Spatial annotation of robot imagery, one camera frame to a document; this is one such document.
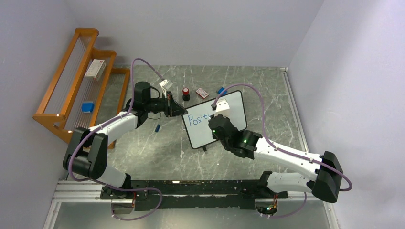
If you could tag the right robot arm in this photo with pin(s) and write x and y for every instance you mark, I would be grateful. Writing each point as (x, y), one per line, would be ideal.
(312, 173)

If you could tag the orange wooden shelf rack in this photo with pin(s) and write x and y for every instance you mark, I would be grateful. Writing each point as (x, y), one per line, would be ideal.
(60, 109)

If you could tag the aluminium frame rail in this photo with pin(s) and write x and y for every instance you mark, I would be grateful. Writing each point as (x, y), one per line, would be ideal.
(77, 205)

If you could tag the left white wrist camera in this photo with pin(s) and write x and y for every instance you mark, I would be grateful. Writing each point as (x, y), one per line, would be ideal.
(165, 85)

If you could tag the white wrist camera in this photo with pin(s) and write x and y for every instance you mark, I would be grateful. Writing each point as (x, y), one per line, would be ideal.
(222, 108)
(165, 85)

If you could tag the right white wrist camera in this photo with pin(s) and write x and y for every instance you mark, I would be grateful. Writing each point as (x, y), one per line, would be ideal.
(222, 108)

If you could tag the white whiteboard black frame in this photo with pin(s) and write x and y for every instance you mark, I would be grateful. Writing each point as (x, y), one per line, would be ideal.
(196, 120)

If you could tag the red white small box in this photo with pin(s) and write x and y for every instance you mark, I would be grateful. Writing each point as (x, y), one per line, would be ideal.
(202, 93)

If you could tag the blue object on shelf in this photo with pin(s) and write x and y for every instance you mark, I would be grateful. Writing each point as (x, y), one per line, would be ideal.
(87, 107)

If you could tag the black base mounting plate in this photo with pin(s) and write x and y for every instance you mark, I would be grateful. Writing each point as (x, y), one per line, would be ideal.
(169, 194)

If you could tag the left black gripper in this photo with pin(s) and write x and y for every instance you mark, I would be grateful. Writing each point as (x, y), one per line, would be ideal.
(171, 108)

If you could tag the red black stamp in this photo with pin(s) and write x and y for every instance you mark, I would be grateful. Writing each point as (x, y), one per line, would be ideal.
(186, 94)

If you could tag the white red box on shelf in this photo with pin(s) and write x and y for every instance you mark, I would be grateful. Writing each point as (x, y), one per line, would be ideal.
(95, 69)

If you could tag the blue eraser block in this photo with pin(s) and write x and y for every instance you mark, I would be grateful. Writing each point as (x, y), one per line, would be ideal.
(221, 91)

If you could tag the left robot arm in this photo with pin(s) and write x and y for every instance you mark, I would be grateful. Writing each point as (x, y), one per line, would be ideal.
(86, 154)

